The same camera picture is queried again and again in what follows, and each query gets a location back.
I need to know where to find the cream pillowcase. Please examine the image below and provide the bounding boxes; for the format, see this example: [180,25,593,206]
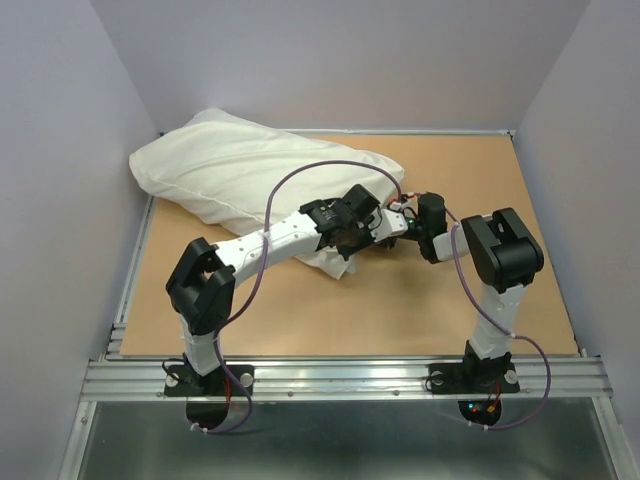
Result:
[128,108,406,282]

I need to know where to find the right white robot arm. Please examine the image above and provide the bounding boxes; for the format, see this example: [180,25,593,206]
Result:
[405,193,544,394]

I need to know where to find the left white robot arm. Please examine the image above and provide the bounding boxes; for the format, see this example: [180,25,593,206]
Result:
[166,184,396,394]

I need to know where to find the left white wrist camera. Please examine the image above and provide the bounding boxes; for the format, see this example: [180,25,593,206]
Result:
[368,208,408,243]

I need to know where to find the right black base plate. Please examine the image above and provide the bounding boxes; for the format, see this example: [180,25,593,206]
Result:
[427,363,520,395]

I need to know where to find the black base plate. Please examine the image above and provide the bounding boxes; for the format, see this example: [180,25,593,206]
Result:
[427,363,520,395]
[164,364,243,398]

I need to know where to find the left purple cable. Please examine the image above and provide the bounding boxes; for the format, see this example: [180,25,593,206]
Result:
[187,159,405,435]

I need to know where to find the purple cable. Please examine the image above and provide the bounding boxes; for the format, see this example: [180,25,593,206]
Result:
[187,159,405,435]
[399,192,554,432]

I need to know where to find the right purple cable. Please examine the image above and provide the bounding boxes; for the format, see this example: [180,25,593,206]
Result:
[399,192,554,432]

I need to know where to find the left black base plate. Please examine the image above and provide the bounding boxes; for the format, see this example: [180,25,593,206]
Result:
[164,364,243,398]

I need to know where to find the aluminium rail frame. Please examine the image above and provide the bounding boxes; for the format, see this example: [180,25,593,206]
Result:
[60,130,639,479]

